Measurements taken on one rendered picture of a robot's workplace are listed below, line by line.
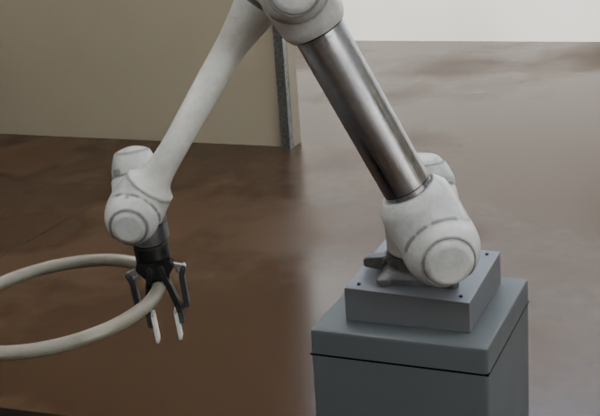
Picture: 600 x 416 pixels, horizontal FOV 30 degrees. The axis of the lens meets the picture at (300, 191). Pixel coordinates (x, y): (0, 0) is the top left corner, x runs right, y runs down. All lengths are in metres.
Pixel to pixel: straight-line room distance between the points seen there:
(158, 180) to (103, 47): 5.31
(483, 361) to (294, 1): 0.86
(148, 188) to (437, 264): 0.58
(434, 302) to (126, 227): 0.69
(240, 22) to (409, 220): 0.52
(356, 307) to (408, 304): 0.12
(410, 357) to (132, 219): 0.68
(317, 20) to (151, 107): 5.36
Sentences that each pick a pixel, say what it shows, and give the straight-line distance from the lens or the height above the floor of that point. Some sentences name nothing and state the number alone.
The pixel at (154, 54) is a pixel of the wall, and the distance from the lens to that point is 7.29.
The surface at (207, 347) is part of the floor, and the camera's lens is 4.33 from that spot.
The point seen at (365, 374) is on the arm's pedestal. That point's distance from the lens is 2.47.
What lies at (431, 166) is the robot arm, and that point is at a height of 1.14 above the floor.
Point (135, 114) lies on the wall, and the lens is 7.47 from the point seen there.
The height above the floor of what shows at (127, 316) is 0.92.
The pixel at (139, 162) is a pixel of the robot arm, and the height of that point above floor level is 1.21.
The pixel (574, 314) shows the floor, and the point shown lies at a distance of 4.49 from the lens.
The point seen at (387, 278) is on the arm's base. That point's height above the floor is 0.89.
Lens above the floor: 1.82
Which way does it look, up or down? 17 degrees down
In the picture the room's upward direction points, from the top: 4 degrees counter-clockwise
